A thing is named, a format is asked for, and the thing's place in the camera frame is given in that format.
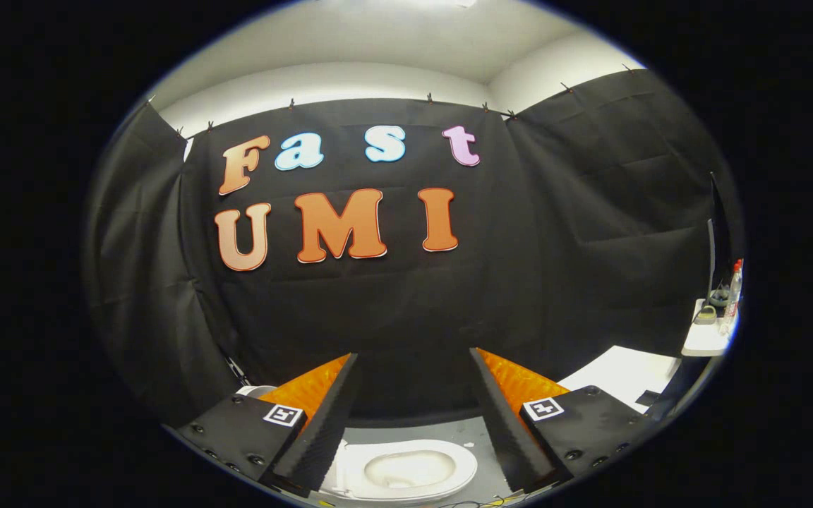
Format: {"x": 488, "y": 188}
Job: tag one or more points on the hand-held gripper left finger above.
{"x": 322, "y": 437}

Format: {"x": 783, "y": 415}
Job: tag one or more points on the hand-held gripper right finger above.
{"x": 512, "y": 437}

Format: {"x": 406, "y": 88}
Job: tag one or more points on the white toilet bowl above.
{"x": 463, "y": 469}

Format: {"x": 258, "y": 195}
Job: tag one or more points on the white table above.
{"x": 618, "y": 374}

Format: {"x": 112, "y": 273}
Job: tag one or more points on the black backdrop cloth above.
{"x": 406, "y": 303}

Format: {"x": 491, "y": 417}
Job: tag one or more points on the clear bottle with red cap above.
{"x": 734, "y": 296}

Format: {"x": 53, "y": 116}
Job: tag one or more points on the row of cloth clips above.
{"x": 430, "y": 97}

